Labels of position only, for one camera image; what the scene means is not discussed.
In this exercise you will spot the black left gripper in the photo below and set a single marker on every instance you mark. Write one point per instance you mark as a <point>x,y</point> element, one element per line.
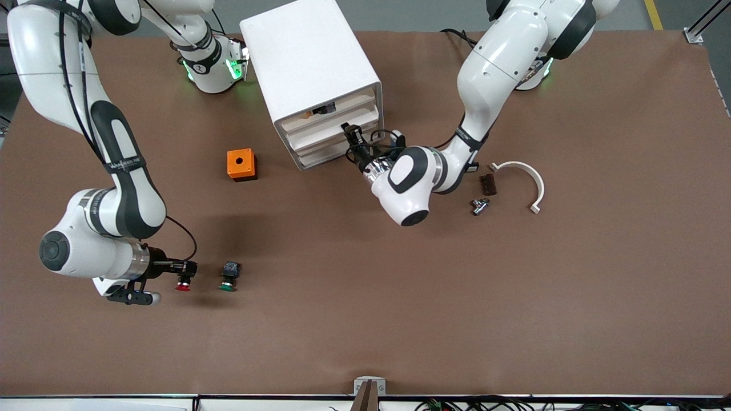
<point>362,156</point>

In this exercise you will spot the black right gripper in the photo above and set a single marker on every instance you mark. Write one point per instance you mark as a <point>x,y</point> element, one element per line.
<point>158,267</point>

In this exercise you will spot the red push button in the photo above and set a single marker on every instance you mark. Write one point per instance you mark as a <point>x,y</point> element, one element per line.
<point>183,284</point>

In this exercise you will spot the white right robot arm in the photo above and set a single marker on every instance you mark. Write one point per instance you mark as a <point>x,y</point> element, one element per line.
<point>120,188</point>

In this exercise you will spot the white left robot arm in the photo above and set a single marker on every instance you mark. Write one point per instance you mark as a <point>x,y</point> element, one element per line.
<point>497,57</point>

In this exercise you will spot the green push button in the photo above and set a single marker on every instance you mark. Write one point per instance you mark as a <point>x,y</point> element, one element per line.
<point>229,275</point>

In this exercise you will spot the black orange electrical component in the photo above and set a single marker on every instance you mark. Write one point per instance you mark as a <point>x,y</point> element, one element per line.
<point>325,108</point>

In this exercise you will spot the brown terminal block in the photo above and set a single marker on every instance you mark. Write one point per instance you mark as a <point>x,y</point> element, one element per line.
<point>489,185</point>

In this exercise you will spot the orange button enclosure box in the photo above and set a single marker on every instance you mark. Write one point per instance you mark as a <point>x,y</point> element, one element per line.
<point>240,162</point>

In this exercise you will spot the metal key switch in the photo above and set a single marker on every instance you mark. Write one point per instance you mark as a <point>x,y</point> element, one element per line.
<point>480,206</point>

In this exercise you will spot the white curved plastic bracket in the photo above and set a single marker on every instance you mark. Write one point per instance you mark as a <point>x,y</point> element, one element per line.
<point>528,169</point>

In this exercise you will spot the aluminium frame post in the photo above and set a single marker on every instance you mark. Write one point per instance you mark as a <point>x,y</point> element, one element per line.
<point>693,35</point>

